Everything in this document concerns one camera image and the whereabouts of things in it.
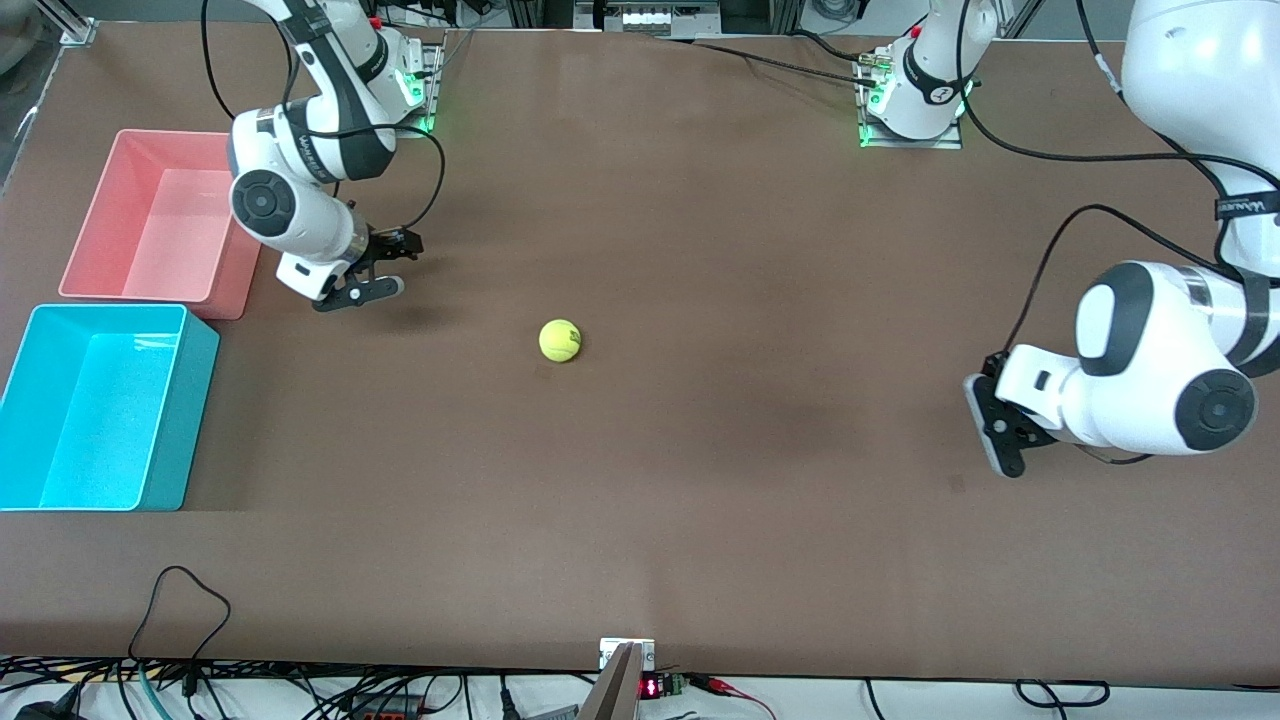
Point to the aluminium frame corner bracket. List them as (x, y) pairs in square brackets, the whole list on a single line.
[(70, 25)]

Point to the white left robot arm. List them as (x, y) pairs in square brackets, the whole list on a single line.
[(1150, 370)]

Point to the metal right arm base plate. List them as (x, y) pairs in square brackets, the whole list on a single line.
[(432, 100)]

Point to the circuit board with red display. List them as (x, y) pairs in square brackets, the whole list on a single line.
[(665, 686)]

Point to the blue plastic bin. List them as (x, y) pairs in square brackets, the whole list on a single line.
[(100, 410)]

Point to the silver lit device box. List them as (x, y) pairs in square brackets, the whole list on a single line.
[(650, 18)]

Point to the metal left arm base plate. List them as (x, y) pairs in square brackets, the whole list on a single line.
[(945, 143)]

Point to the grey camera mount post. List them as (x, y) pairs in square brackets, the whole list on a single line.
[(615, 690)]

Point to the yellow tennis ball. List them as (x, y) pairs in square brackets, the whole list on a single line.
[(560, 340)]

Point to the silver mounting bracket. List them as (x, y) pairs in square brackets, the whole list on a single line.
[(610, 650)]

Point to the pink plastic bin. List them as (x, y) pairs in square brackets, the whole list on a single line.
[(150, 220)]

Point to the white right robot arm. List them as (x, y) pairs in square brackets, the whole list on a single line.
[(300, 215)]

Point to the red clip lead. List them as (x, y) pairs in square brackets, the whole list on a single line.
[(725, 687)]

